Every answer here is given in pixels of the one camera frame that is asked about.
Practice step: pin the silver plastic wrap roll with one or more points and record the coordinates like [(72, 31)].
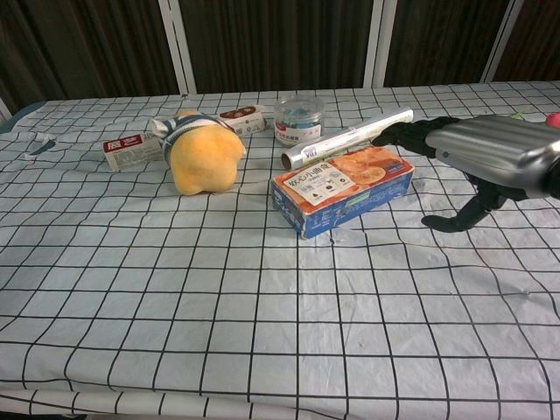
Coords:
[(350, 135)]

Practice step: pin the red white toothpaste box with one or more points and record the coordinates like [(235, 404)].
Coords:
[(131, 151)]

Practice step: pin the clear jar of binder clips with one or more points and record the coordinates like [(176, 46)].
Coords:
[(298, 120)]

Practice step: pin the white vertical frame post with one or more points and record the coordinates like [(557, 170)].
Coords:
[(374, 44), (503, 41), (177, 46)]

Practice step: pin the yellow plush toy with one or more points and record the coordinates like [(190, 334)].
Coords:
[(203, 153)]

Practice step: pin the red round object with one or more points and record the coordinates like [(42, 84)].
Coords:
[(554, 119)]

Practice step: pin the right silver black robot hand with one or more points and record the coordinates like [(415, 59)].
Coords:
[(485, 142)]

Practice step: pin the blue orange cookie box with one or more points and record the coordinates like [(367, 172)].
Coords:
[(345, 186)]

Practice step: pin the white black grid tablecloth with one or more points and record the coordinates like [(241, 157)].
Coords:
[(262, 284)]

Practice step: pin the dark curtain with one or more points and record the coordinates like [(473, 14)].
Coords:
[(280, 44)]

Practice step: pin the brown white small box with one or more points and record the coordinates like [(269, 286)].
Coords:
[(245, 121)]

